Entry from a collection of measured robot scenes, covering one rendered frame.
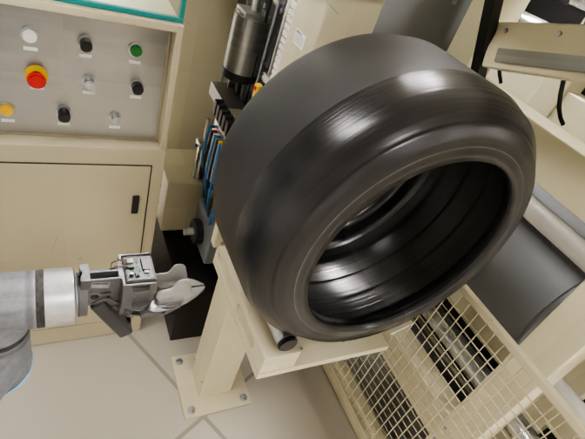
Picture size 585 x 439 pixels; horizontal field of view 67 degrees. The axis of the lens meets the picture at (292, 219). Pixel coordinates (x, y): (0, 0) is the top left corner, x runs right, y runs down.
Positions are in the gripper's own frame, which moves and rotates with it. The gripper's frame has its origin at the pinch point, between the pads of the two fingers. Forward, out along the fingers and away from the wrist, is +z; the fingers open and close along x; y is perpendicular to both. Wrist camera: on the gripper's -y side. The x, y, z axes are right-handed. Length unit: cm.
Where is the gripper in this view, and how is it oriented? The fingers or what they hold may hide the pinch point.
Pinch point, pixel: (196, 289)
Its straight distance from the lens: 85.4
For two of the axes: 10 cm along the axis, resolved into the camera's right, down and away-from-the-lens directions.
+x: -3.8, -6.6, 6.5
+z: 8.8, -0.3, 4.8
